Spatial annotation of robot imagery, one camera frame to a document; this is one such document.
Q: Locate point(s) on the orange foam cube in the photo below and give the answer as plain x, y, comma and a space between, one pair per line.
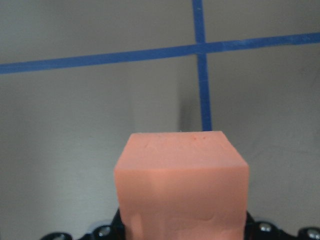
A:
182, 186

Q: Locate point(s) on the brown paper mat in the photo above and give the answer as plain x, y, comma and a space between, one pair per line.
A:
77, 77

